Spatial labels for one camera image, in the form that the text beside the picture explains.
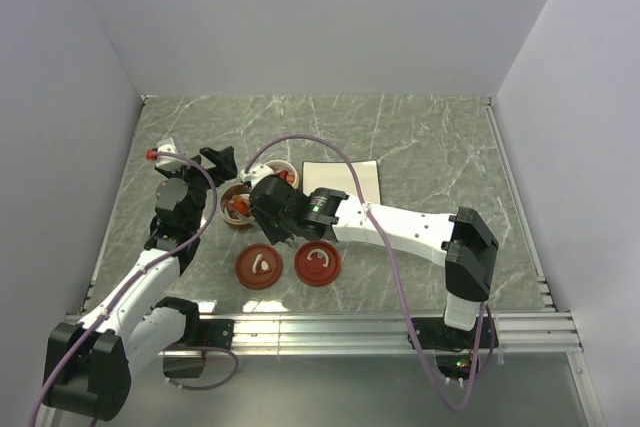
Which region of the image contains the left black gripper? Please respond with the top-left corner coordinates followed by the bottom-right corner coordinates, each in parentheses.
top-left (163, 146), bottom-right (236, 231)

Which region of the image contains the orange fried nugget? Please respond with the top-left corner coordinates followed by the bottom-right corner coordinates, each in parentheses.
top-left (232, 195), bottom-right (250, 216)

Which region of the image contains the red chicken drumstick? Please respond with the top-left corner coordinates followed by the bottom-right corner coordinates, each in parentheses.
top-left (224, 202), bottom-right (240, 217)

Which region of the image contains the red lid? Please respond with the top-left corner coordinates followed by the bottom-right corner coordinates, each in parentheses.
top-left (235, 244), bottom-right (283, 290)
top-left (294, 241), bottom-right (341, 287)

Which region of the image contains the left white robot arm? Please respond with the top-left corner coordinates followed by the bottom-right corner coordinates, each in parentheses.
top-left (36, 139), bottom-right (238, 421)

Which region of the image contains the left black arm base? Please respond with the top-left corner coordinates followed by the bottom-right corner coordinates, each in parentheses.
top-left (156, 297), bottom-right (239, 391)

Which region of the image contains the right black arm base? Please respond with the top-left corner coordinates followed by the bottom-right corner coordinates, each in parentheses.
top-left (411, 314), bottom-right (499, 381)

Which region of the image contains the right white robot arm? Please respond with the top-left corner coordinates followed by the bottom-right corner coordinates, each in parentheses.
top-left (241, 172), bottom-right (499, 347)

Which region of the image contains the white pink bowl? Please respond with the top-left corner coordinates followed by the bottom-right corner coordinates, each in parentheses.
top-left (265, 159), bottom-right (300, 189)

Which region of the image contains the steel bowl red base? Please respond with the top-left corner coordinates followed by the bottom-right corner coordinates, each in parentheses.
top-left (219, 184), bottom-right (256, 230)

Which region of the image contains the white rectangular plate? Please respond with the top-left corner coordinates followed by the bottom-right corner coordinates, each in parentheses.
top-left (302, 160), bottom-right (381, 204)

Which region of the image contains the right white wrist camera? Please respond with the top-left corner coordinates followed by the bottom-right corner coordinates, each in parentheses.
top-left (239, 164), bottom-right (275, 184)

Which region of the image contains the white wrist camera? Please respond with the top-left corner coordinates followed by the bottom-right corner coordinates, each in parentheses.
top-left (239, 164), bottom-right (275, 184)
top-left (145, 137), bottom-right (184, 172)

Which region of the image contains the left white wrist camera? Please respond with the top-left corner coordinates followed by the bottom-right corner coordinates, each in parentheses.
top-left (145, 137), bottom-right (184, 172)

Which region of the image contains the aluminium front rail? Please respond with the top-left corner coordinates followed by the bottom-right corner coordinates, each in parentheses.
top-left (149, 311), bottom-right (584, 357)

